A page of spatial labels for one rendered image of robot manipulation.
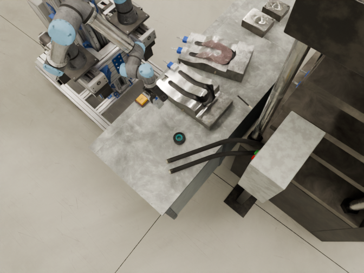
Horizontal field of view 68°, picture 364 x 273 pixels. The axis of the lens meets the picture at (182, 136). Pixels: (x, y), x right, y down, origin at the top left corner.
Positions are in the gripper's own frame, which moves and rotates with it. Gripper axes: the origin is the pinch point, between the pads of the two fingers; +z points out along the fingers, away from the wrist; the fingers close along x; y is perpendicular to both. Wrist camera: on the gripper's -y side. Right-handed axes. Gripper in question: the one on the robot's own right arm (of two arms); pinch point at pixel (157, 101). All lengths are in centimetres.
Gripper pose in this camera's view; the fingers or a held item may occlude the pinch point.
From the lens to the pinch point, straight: 180.5
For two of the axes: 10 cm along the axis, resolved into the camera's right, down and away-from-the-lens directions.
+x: -6.5, 7.2, -2.3
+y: -7.5, -5.9, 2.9
